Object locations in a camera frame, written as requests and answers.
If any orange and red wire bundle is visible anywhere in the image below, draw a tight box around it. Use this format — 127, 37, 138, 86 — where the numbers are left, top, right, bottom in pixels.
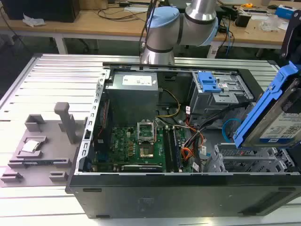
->
181, 117, 205, 162

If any blue cardboard box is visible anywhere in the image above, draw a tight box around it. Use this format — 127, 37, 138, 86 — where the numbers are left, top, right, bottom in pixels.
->
275, 5, 297, 21

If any black disk wire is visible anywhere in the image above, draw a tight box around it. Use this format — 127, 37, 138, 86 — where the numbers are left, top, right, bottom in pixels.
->
182, 103, 251, 148

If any green motherboard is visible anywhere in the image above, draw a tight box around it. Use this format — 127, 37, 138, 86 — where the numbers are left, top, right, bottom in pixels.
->
94, 117, 190, 173

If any grey power supply unit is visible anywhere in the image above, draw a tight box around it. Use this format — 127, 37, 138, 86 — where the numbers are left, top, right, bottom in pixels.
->
105, 72, 161, 113

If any black RAM stick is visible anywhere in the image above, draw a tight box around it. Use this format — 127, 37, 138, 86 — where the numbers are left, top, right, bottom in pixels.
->
172, 128, 183, 170

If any crumpled white paper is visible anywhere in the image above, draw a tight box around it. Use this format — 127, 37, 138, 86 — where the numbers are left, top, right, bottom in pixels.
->
22, 13, 46, 27

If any metal socket cover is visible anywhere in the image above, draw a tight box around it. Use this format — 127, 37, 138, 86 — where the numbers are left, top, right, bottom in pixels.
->
136, 120, 157, 143

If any clear plastic bag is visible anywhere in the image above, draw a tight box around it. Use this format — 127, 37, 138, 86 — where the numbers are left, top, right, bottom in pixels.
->
259, 15, 289, 32

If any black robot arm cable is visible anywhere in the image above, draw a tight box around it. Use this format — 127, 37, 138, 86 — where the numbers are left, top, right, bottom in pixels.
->
138, 0, 161, 62

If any black case fan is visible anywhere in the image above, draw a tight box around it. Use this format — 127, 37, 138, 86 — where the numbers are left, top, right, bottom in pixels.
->
99, 98, 111, 129

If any black cable on desk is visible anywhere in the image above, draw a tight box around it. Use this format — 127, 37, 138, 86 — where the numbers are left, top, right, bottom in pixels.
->
97, 6, 151, 22

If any metal drive cage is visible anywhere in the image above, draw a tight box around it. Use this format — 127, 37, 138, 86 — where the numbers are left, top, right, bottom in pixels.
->
189, 70, 256, 116

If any grey parts rack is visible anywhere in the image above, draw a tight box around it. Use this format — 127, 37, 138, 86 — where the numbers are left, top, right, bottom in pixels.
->
0, 102, 88, 188

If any black graphics card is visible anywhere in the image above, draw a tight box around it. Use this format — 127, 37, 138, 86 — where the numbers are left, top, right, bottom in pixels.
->
120, 164, 163, 173

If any metal disk bay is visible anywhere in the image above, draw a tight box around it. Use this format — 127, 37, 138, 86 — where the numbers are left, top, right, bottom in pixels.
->
206, 142, 301, 175

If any black open PC case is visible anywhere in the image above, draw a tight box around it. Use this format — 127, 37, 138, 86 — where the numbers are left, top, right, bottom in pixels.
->
65, 61, 301, 219

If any blue hanging cable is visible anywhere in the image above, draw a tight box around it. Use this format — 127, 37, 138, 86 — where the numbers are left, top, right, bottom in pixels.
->
224, 18, 236, 57

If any large black box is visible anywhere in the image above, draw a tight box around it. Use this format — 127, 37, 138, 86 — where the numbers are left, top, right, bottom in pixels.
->
1, 0, 80, 23

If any silver CPU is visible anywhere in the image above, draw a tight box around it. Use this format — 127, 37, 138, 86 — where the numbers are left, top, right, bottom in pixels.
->
21, 138, 41, 153

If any blue disk wire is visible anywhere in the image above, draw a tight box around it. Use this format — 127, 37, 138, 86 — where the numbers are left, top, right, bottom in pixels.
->
222, 117, 243, 144

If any hard disk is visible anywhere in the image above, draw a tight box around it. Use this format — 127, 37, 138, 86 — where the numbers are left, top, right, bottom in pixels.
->
232, 60, 301, 150

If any wooden desk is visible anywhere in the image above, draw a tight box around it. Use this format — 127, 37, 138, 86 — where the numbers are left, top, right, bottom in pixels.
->
0, 0, 301, 57

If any blue plastic drive latch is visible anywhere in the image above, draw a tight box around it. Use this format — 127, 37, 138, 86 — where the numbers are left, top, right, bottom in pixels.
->
198, 71, 223, 93

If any yellow and black wire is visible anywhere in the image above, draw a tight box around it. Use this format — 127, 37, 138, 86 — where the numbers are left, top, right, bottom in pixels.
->
156, 88, 181, 119

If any CPU socket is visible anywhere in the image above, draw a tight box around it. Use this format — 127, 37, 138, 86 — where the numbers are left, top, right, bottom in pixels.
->
139, 143, 155, 159

